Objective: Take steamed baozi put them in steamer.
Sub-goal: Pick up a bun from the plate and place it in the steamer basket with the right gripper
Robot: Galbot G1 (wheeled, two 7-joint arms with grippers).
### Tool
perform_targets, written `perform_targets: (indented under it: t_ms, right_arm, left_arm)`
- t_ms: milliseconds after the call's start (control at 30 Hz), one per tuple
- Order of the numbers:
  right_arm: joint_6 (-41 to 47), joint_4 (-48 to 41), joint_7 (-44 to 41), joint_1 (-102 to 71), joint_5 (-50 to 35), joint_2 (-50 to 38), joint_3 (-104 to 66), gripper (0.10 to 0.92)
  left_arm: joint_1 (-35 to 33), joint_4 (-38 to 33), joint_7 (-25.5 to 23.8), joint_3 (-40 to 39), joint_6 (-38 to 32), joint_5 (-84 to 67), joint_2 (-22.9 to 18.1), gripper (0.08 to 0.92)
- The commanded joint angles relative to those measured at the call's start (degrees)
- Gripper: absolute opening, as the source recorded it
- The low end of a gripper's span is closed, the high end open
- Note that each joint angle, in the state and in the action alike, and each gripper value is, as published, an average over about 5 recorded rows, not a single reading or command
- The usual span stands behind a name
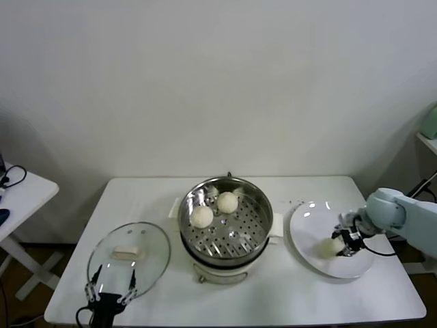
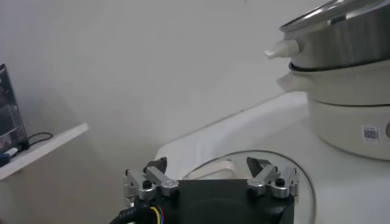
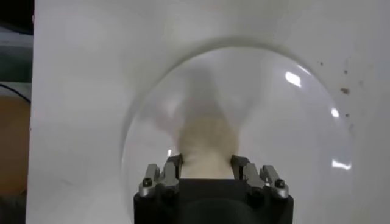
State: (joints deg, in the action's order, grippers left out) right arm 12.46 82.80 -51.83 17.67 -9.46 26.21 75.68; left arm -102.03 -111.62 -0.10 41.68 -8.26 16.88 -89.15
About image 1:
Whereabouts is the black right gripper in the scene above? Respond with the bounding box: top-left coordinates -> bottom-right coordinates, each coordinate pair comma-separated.
330,210 -> 370,258

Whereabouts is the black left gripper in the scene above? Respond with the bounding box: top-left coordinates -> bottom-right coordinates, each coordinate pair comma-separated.
85,264 -> 138,328

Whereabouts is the white steamed baozi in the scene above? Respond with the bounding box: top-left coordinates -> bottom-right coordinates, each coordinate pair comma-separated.
217,191 -> 239,215
189,206 -> 214,229
315,238 -> 346,260

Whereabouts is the glass lid with cream handle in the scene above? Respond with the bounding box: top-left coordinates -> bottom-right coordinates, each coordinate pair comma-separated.
86,221 -> 171,303

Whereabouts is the perforated steel steamer basket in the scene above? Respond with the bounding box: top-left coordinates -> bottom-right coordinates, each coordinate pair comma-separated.
177,176 -> 274,262

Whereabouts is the white round plate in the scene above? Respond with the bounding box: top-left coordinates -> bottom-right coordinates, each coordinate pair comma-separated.
288,200 -> 376,279

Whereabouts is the cream electric cooker base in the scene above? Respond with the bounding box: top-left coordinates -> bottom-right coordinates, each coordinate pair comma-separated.
168,197 -> 284,285

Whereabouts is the white side table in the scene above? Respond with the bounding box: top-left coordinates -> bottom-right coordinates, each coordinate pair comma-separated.
0,163 -> 59,301

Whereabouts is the white shelf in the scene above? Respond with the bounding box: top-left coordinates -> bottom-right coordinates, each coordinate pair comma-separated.
415,132 -> 437,163

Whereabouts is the pale green appliance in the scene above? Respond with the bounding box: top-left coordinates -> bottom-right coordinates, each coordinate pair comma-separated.
419,104 -> 437,139

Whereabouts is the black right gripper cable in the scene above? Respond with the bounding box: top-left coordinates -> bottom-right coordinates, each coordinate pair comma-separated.
361,235 -> 397,257

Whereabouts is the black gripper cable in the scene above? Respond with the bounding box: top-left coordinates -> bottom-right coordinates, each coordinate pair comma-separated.
75,305 -> 96,328
361,235 -> 397,257

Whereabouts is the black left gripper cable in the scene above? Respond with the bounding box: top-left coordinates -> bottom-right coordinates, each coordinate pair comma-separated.
75,305 -> 96,328

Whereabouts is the black power cable with adapter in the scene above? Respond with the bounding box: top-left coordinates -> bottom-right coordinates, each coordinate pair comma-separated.
406,170 -> 437,206

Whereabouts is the thin black looped cable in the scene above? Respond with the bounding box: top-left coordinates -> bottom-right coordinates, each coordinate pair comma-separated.
0,165 -> 27,191

